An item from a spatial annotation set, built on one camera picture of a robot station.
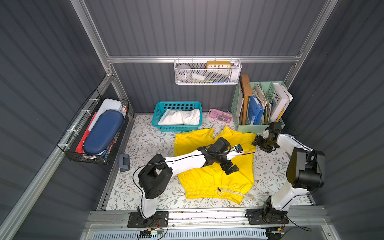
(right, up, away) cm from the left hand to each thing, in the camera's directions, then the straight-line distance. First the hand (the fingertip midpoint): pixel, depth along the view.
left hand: (236, 163), depth 80 cm
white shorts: (-38, +27, +28) cm, 54 cm away
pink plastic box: (-2, +29, +39) cm, 49 cm away
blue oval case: (-63, +21, -12) cm, 68 cm away
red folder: (-74, +10, -15) cm, 76 cm away
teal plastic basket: (-49, +36, +36) cm, 71 cm away
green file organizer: (+25, +45, +22) cm, 56 cm away
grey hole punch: (-66, -2, +12) cm, 67 cm away
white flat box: (-69, +32, -2) cm, 76 cm away
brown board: (+8, +41, +7) cm, 42 cm away
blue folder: (+18, +31, +18) cm, 40 cm away
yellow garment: (-14, -11, +4) cm, 18 cm away
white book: (+32, +36, +13) cm, 50 cm away
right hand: (+20, +9, +15) cm, 26 cm away
